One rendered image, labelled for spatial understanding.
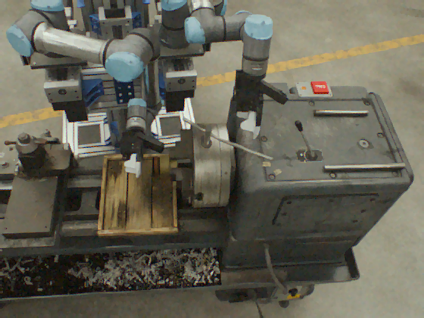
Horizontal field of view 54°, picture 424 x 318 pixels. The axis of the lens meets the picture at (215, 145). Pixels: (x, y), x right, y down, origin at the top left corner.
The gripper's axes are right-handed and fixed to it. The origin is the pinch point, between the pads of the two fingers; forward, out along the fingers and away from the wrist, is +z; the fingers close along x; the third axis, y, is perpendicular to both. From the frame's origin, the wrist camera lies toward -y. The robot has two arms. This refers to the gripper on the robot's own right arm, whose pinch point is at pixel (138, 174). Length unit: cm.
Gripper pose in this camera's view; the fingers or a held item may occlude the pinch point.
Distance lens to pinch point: 154.9
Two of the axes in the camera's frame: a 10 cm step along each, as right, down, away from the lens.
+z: 0.7, 8.1, -5.9
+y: -10.0, 0.1, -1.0
